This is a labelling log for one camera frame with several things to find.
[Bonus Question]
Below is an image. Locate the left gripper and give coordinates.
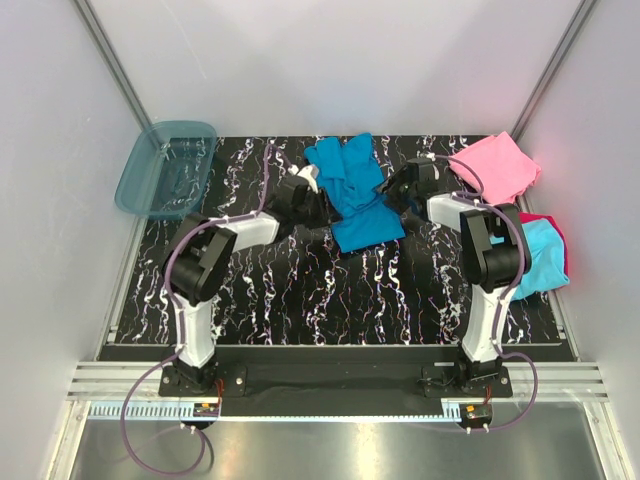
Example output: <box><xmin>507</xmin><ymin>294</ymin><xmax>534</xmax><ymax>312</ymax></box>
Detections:
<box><xmin>292</xmin><ymin>187</ymin><xmax>342</xmax><ymax>230</ymax></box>

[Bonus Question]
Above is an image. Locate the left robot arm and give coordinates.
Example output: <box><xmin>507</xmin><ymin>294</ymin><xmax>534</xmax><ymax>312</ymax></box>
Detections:
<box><xmin>163</xmin><ymin>177</ymin><xmax>343</xmax><ymax>396</ymax></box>

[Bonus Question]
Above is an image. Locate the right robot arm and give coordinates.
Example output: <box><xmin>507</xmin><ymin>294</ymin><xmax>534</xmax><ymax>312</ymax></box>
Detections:
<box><xmin>376</xmin><ymin>158</ymin><xmax>532</xmax><ymax>397</ymax></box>

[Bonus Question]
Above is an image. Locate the pink folded t-shirt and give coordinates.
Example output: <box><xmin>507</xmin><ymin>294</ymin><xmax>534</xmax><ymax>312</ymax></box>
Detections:
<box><xmin>454</xmin><ymin>132</ymin><xmax>541</xmax><ymax>205</ymax></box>

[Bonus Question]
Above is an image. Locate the magenta folded t-shirt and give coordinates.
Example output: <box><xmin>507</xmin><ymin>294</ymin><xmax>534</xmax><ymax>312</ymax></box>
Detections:
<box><xmin>519</xmin><ymin>212</ymin><xmax>570</xmax><ymax>276</ymax></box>

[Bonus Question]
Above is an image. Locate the teal plastic bin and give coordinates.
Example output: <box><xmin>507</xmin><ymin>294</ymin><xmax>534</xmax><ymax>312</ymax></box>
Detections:
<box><xmin>114</xmin><ymin>120</ymin><xmax>218</xmax><ymax>220</ymax></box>

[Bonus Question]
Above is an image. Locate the light blue folded t-shirt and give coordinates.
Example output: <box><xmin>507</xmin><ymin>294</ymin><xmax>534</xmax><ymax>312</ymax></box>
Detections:
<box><xmin>511</xmin><ymin>219</ymin><xmax>569</xmax><ymax>301</ymax></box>

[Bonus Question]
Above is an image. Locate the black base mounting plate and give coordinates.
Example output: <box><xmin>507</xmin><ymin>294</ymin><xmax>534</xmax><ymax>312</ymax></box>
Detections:
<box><xmin>159</xmin><ymin>345</ymin><xmax>513</xmax><ymax>417</ymax></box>

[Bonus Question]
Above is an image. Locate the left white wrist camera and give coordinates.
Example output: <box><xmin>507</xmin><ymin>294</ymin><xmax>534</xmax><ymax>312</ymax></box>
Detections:
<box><xmin>288</xmin><ymin>164</ymin><xmax>319</xmax><ymax>193</ymax></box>

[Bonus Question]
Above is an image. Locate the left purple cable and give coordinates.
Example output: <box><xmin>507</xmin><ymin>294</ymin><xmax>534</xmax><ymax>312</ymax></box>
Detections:
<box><xmin>122</xmin><ymin>143</ymin><xmax>301</xmax><ymax>474</ymax></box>

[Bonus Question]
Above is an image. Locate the slotted cable duct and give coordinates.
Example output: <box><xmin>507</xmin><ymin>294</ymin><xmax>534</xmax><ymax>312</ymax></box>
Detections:
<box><xmin>88</xmin><ymin>398</ymin><xmax>494</xmax><ymax>422</ymax></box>

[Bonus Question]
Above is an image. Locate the right corner frame post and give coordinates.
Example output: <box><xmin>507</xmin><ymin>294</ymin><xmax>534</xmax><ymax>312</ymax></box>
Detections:
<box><xmin>510</xmin><ymin>0</ymin><xmax>599</xmax><ymax>142</ymax></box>

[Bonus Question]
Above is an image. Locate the corner frame post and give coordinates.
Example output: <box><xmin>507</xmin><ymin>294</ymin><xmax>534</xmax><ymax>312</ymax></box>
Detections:
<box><xmin>510</xmin><ymin>0</ymin><xmax>599</xmax><ymax>142</ymax></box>
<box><xmin>71</xmin><ymin>0</ymin><xmax>152</xmax><ymax>129</ymax></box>

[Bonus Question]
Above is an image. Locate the left corner frame post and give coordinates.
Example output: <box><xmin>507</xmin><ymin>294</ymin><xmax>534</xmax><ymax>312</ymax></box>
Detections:
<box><xmin>71</xmin><ymin>0</ymin><xmax>152</xmax><ymax>129</ymax></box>

